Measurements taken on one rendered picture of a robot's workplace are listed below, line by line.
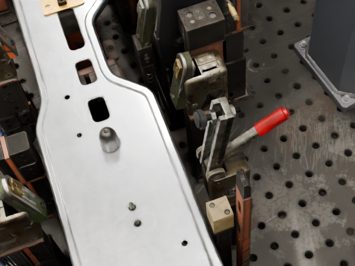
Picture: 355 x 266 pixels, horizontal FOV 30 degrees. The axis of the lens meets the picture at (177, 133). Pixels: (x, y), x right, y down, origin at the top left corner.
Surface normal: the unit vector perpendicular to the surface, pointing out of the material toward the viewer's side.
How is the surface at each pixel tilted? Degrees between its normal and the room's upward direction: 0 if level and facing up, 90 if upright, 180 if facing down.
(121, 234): 0
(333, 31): 90
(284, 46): 0
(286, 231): 0
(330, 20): 90
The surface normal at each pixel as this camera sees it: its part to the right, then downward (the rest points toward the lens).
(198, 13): -0.08, -0.48
